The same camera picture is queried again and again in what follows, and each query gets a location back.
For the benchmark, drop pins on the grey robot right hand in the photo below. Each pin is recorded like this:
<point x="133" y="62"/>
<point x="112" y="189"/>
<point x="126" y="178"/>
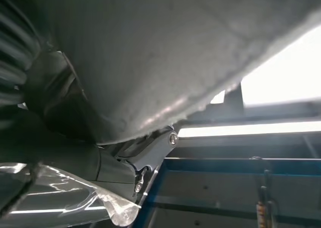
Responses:
<point x="62" y="153"/>

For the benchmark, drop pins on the blue metal shelf rack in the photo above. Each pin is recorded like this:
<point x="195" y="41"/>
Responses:
<point x="225" y="166"/>

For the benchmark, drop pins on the clear plastic film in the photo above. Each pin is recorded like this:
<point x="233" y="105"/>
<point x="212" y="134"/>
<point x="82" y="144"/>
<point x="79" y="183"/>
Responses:
<point x="75" y="200"/>

